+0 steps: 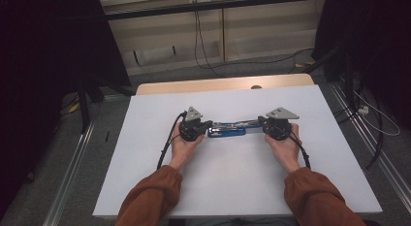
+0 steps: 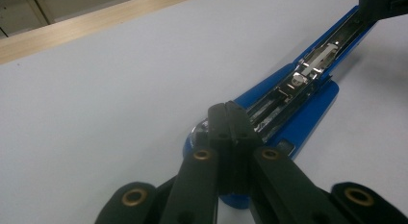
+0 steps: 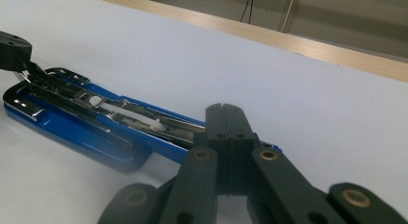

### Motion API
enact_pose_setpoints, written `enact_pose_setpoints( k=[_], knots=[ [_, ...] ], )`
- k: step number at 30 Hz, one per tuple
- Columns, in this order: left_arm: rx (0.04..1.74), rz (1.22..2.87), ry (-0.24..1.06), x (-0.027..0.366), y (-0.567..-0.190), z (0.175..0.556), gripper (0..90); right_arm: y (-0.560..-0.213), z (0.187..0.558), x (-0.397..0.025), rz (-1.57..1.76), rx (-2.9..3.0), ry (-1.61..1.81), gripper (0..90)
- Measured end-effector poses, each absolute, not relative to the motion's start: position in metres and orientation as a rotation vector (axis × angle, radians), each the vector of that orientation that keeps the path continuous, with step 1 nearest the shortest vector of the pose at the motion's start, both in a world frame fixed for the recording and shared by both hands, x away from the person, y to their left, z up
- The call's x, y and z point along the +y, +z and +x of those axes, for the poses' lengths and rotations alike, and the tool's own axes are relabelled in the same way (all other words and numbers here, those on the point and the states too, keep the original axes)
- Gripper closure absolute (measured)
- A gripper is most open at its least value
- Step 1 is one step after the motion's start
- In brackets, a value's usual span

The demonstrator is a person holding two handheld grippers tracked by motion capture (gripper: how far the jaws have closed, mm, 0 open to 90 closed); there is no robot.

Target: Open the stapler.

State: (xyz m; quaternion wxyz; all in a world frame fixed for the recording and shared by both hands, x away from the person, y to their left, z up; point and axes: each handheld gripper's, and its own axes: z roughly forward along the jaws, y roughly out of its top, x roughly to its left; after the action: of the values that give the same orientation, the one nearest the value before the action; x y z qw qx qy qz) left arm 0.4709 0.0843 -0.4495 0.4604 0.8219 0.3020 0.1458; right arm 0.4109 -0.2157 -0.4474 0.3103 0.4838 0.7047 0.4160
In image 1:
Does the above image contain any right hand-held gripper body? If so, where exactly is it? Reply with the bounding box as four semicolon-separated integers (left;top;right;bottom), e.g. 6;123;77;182
265;107;300;142

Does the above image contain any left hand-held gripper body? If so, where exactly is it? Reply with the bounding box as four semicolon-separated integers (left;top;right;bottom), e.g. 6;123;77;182
178;106;208;143

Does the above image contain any blue stapler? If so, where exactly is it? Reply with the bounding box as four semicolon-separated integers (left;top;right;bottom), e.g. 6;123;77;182
207;118;265;139

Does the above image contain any person's left hand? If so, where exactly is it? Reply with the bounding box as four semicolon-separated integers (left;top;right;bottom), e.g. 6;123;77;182
168;122;206;171

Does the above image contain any person's right hand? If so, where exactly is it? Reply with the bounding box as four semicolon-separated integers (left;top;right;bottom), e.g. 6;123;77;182
265;122;303;175

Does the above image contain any light wooden table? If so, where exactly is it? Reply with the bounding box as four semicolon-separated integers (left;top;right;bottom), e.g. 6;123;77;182
135;73;315;96

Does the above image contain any white table board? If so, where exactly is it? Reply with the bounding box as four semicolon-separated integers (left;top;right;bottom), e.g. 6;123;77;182
92;84;383;219

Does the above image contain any black metal stand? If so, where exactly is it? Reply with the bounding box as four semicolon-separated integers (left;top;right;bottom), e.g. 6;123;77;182
303;41;362;115
77;75;134;134

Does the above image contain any dark curtain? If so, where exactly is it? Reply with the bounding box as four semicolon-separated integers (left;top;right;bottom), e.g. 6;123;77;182
311;0;411;130
0;0;132;217

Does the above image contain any left hand-held gripper black cable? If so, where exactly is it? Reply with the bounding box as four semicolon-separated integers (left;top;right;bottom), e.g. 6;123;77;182
156;112;188;171

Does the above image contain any hand-held gripper black cable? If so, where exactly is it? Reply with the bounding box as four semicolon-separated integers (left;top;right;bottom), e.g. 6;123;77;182
288;130;312;171
156;112;188;171

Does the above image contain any right hand-held gripper black cable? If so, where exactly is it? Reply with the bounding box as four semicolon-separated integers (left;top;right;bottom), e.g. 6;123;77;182
288;130;312;171

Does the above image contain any black wall cable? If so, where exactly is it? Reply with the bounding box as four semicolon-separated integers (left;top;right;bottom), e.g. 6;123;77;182
193;1;227;79
195;1;315;71

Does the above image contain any black floor cable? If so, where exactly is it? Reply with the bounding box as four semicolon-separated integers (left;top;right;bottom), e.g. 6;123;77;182
364;99;386;172

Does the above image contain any aluminium floor rail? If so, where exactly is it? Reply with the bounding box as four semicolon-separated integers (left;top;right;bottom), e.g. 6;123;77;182
329;82;411;206
42;95;130;226

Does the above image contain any white floor cable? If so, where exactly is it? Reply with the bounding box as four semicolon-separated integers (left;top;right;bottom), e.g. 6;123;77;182
352;89;401;137

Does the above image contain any dark wall ledge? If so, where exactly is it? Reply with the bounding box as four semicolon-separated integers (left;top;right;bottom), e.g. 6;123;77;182
104;0;326;21

